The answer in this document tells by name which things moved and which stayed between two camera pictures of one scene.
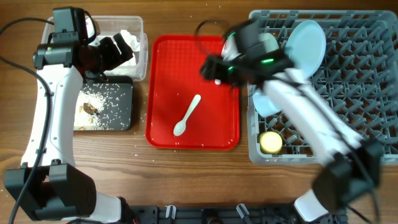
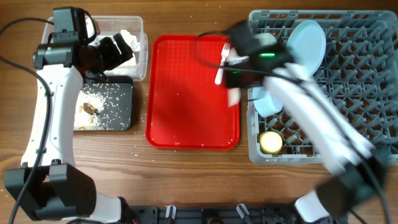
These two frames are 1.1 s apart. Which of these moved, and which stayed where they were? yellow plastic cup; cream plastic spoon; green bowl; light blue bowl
Moved: cream plastic spoon
Stayed: yellow plastic cup; light blue bowl; green bowl
